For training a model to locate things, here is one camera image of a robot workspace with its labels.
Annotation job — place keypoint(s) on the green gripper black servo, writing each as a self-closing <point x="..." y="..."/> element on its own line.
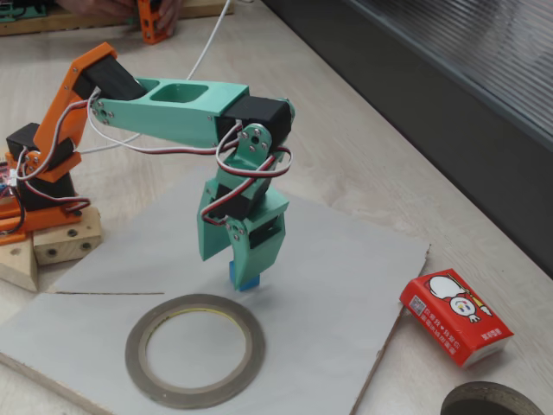
<point x="264" y="239"/>

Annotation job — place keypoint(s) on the small blue cube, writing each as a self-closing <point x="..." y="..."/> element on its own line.
<point x="252" y="283"/>

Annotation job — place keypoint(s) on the red and white carton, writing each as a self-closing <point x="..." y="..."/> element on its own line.
<point x="440" y="320"/>

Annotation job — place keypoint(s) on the orange green leader arm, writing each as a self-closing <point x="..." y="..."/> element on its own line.
<point x="149" y="30"/>

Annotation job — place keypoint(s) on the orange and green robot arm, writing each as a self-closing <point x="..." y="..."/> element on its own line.
<point x="173" y="116"/>

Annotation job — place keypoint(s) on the person's left hand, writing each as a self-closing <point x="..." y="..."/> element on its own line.
<point x="170" y="15"/>

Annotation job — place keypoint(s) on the person's right hand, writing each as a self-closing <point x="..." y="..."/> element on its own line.
<point x="99" y="6"/>

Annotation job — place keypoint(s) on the grey painted plywood board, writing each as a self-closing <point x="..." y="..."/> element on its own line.
<point x="324" y="281"/>

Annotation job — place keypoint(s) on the wooden base block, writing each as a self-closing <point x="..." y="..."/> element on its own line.
<point x="65" y="248"/>

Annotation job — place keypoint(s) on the wooden base plank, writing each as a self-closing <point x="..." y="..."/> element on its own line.
<point x="17" y="268"/>

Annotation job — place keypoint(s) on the orange printed board holder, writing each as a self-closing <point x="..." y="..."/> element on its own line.
<point x="8" y="225"/>

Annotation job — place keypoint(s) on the red controller circuit board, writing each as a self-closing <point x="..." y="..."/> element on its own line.
<point x="3" y="173"/>

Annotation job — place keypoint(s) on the light wooden mounting plank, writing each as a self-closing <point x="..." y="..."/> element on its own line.
<point x="86" y="25"/>

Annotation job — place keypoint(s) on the ribbed glass desk partition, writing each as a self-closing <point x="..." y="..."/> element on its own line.
<point x="475" y="86"/>

